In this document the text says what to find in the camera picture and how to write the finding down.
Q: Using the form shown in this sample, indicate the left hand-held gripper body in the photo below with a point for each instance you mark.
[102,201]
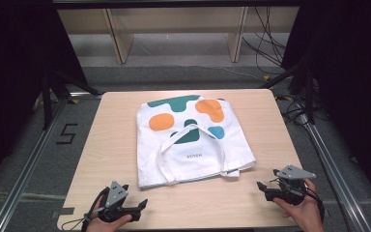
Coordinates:
[114,196]

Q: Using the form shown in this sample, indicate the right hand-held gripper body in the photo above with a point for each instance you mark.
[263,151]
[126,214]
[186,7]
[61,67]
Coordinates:
[291,185]

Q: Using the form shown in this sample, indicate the white tote bag coloured blobs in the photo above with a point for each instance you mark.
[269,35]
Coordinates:
[203,154]

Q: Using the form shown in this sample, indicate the person's left hand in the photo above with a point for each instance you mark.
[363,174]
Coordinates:
[109,226]

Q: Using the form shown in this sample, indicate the person's right hand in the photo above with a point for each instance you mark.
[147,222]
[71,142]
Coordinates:
[302,214]

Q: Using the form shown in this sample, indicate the grey tape strip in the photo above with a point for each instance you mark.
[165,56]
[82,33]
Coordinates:
[66,211]

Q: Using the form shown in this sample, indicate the black tape floor number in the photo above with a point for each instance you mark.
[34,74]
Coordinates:
[67,133]

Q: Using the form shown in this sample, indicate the black metal stand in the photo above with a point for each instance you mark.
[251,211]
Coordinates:
[307,93]
[48,96]

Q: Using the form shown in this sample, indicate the yellow tape piece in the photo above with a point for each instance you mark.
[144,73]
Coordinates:
[74,101]
[266,78]

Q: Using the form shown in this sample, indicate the black curtain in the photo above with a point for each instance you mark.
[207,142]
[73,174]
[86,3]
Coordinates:
[13,80]
[351,80]

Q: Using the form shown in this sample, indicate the aluminium floor rail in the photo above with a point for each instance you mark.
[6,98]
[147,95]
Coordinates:
[29,167]
[331,167]

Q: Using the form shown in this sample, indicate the light wooden desk frame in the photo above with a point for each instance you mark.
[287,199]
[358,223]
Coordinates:
[119,38]

